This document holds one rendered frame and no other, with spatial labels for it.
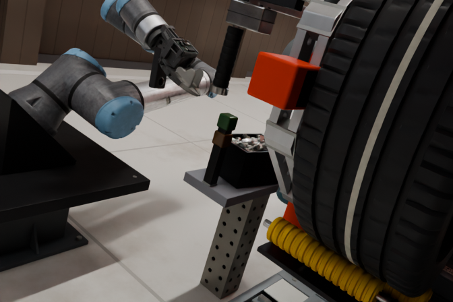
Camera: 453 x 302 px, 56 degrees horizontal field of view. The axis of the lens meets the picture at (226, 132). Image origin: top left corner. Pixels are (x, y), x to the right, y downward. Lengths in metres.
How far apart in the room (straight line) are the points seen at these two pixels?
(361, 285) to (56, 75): 1.07
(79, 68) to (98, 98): 0.14
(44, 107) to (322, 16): 0.96
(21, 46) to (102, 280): 2.71
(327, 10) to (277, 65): 0.14
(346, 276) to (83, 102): 0.91
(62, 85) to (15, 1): 2.41
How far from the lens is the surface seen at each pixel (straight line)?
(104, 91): 1.37
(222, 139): 1.14
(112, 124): 1.34
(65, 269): 1.53
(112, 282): 1.51
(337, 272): 0.88
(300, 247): 0.91
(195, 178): 1.23
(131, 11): 1.25
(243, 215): 1.39
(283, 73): 0.63
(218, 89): 0.93
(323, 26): 0.71
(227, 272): 1.49
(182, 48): 1.14
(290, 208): 1.00
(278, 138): 0.74
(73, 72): 1.44
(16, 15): 3.83
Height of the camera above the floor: 0.94
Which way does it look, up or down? 16 degrees down
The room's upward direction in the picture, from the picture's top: 16 degrees clockwise
